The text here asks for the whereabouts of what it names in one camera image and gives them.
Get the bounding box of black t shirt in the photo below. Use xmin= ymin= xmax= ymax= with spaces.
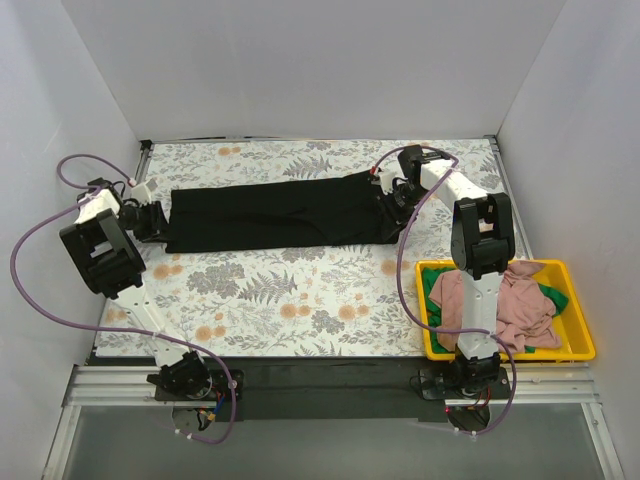
xmin=165 ymin=171 xmax=399 ymax=253

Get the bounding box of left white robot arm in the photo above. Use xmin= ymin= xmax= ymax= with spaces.
xmin=59 ymin=178 xmax=198 ymax=370

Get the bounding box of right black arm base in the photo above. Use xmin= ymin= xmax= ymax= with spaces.
xmin=409 ymin=356 xmax=511 ymax=400

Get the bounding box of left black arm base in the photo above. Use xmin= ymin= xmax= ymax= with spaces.
xmin=146 ymin=352 xmax=245 ymax=401

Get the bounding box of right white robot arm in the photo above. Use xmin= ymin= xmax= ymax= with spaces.
xmin=370 ymin=144 xmax=515 ymax=398

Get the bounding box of floral table mat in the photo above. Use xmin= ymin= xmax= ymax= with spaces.
xmin=94 ymin=138 xmax=532 ymax=358

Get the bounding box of pink t shirt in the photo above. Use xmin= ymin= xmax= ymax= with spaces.
xmin=427 ymin=260 xmax=564 ymax=354

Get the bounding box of green t shirt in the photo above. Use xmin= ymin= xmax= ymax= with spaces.
xmin=421 ymin=268 xmax=571 ymax=354

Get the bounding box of yellow plastic bin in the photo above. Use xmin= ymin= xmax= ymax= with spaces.
xmin=416 ymin=260 xmax=595 ymax=362

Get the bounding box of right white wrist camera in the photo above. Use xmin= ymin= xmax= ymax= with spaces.
xmin=371 ymin=169 xmax=396 ymax=195

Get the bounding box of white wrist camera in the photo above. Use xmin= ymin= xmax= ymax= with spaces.
xmin=130 ymin=178 xmax=157 ymax=205
xmin=371 ymin=169 xmax=396 ymax=195

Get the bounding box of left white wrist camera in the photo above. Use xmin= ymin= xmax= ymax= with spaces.
xmin=130 ymin=178 xmax=157 ymax=205

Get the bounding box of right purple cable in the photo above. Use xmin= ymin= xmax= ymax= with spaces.
xmin=370 ymin=145 xmax=517 ymax=437

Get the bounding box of purple cable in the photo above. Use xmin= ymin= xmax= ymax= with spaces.
xmin=370 ymin=145 xmax=517 ymax=437
xmin=9 ymin=153 xmax=237 ymax=445

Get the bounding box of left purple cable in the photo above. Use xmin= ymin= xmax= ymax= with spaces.
xmin=9 ymin=153 xmax=237 ymax=445

